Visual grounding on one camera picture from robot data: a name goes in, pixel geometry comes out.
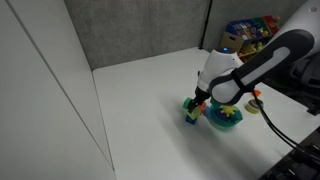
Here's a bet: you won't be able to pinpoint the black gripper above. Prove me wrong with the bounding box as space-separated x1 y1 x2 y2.
187 85 212 115

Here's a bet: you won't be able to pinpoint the light green building block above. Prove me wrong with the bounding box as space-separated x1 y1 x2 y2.
186 108 203 122

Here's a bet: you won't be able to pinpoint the teal green building block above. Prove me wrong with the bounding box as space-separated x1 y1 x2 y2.
182 96 194 110

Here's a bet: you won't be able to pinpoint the dark blue building block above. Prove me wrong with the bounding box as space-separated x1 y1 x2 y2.
185 115 198 126

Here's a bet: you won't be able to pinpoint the small teal toy block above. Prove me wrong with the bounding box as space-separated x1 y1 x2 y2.
209 99 222 109

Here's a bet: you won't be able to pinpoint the green plastic bowl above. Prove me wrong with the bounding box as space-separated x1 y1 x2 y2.
204 101 244 131

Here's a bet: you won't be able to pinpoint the yellow star toy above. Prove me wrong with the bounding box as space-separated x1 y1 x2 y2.
220 105 238 118

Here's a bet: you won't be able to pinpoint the rainbow stacking cups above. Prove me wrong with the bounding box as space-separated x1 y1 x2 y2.
245 98 265 115

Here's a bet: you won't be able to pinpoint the brown cardboard box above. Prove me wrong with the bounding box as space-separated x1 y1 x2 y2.
218 30 245 53

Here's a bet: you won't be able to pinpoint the yellow toy pile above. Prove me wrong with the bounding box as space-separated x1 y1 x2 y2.
238 40 266 64

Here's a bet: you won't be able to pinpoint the black stand pole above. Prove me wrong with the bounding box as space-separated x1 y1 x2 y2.
198 0 214 50

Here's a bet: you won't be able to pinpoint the colourful toy box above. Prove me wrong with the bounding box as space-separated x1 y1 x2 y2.
225 14 282 44

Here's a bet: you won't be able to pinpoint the black office chair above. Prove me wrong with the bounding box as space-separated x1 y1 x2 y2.
263 53 320 116

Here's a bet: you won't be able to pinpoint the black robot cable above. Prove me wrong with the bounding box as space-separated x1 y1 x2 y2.
252 91 320 158

